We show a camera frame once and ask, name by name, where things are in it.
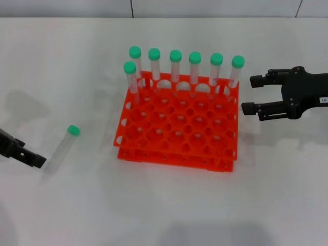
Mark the green-capped clear test tube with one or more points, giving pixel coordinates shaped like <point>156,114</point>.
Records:
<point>61,148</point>
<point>238,61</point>
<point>154,53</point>
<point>195,57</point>
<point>135,52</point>
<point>130,67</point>
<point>216,59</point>
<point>175,56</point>

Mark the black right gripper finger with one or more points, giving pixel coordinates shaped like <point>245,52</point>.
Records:
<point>266,110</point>
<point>271,77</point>

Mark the orange test tube rack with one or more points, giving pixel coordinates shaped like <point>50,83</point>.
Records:
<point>143,155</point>

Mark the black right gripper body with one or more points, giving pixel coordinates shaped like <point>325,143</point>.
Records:
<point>305,92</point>

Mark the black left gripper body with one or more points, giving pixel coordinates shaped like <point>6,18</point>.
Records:
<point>6,143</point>

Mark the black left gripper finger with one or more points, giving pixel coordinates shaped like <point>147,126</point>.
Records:
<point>32,159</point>

